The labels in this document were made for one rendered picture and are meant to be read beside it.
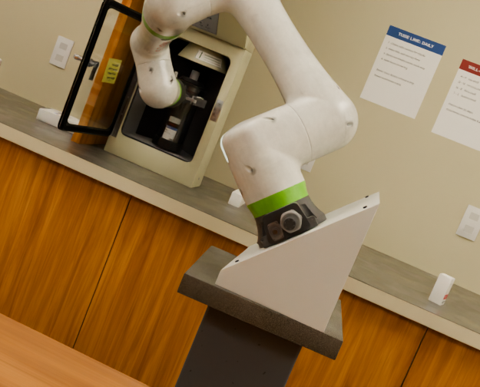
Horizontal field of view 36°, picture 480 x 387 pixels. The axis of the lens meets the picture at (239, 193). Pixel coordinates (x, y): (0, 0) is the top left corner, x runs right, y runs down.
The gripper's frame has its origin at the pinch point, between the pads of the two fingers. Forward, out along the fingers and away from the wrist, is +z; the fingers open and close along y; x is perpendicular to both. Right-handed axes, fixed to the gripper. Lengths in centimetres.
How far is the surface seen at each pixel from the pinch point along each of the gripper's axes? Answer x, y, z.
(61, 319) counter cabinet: 74, 3, -32
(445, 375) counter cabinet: 42, -103, -37
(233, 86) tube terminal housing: -8.8, -14.0, -3.3
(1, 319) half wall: 9, -43, -202
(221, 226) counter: 28, -31, -37
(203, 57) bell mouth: -13.5, -1.7, -3.8
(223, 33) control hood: -22.5, -6.3, -10.8
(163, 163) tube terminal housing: 22.6, -2.5, -5.6
